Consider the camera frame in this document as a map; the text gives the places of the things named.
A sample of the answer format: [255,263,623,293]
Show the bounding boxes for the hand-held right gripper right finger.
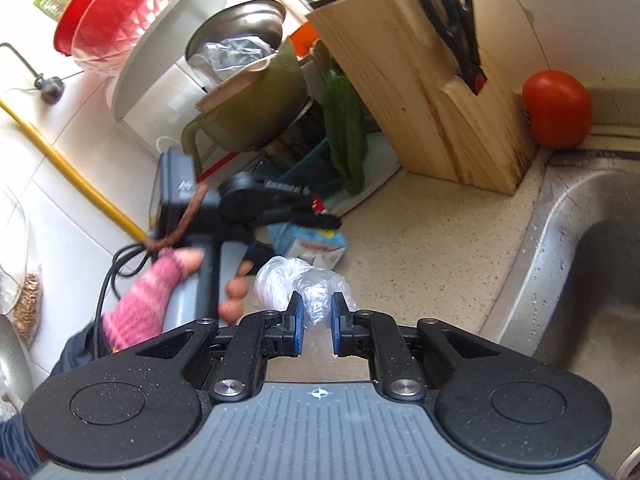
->
[331,291,527,403]

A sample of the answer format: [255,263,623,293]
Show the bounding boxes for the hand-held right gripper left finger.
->
[99,291,306,404]

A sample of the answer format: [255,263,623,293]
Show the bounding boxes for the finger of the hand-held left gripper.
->
[255,177,317,212]
[249,206,344,234]

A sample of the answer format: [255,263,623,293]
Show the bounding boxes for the light blue carton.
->
[266,220,349,267]

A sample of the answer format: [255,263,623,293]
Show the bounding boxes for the clear plastic bag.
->
[254,256,358,328]

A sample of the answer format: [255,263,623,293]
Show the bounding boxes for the person's left hand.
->
[101,247,254,352]

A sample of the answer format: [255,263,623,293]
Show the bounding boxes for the red chopsticks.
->
[196,152,236,183]

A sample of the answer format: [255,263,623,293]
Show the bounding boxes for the green cucumber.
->
[322,57,369,195]

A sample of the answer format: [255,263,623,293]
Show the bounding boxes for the beige plastic strainer basket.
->
[195,50,281,113]

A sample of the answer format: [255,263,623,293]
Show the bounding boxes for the yellow pipe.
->
[0,97,148,243]

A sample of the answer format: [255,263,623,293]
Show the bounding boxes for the crumpled grey plastic bag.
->
[187,35,276,88]

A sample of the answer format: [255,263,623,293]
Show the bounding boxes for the orange plastic bowl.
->
[287,22,321,58]

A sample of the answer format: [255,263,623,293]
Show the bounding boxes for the white dish rack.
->
[112,0,261,121]

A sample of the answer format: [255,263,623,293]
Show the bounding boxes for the wooden knife block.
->
[305,0,538,196]

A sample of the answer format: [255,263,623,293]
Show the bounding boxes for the stainless steel bowl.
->
[185,1,287,68]

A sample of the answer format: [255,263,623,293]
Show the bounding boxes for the clear bag of grain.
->
[0,180,46,346]

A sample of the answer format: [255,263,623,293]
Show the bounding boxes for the red plastic bowl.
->
[54,0,138,56]

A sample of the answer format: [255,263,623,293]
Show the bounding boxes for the black scissors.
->
[417,0,488,96]

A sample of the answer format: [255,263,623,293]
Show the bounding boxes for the stainless steel sink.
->
[480,152,640,480]

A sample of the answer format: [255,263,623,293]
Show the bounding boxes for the red tomato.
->
[522,70,593,150]

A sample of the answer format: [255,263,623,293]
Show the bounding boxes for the brown wrist strap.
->
[142,182,208,251]

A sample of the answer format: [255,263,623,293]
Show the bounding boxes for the green plastic pot with handle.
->
[180,40,308,173]

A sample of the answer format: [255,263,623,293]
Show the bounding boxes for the black cable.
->
[96,242,151,351]

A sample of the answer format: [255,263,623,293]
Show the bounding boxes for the metal wall hook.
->
[0,42,66,103]

